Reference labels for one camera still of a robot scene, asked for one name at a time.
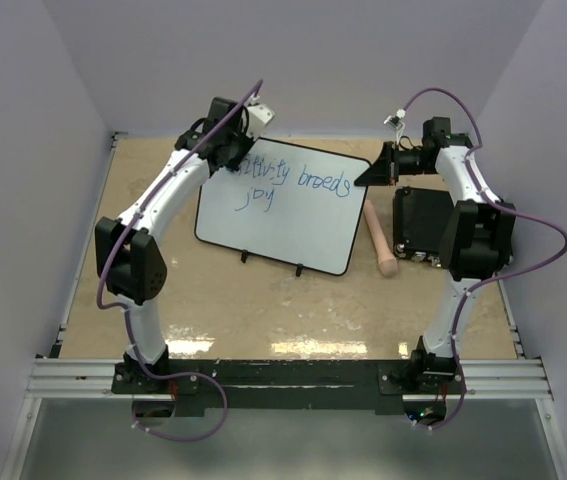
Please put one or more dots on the beige cylindrical handle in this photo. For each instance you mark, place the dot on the beige cylindrical handle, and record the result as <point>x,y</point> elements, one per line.
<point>386,261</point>

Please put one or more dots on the metal wire whiteboard stand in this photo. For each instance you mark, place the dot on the metal wire whiteboard stand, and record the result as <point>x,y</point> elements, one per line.
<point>299,268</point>

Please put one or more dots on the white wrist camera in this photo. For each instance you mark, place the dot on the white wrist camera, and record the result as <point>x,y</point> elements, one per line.
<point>396,121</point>
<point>259,117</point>

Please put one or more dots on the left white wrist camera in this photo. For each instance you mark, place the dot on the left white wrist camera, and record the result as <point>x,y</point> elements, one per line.
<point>259,117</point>

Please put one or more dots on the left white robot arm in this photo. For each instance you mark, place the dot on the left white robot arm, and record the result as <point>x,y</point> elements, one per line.
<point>129,263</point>

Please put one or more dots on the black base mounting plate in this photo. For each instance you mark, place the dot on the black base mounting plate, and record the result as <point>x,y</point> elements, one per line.
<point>195,386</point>

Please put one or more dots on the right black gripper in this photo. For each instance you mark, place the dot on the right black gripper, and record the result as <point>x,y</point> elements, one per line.
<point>379,174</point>

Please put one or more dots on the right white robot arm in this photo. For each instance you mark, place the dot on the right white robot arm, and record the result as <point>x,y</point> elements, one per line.
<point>475,245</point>

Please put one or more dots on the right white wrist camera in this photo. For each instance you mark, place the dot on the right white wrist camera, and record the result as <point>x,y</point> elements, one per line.
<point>396,121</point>

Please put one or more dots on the black box device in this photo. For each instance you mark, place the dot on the black box device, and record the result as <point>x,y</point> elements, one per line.
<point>420,218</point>

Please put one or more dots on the white whiteboard black frame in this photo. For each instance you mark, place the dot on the white whiteboard black frame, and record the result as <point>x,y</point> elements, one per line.
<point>290,203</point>

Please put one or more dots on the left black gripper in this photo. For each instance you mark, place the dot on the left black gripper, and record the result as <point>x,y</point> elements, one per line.
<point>236,163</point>

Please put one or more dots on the aluminium rail frame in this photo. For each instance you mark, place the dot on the aluminium rail frame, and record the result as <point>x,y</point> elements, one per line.
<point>278,350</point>

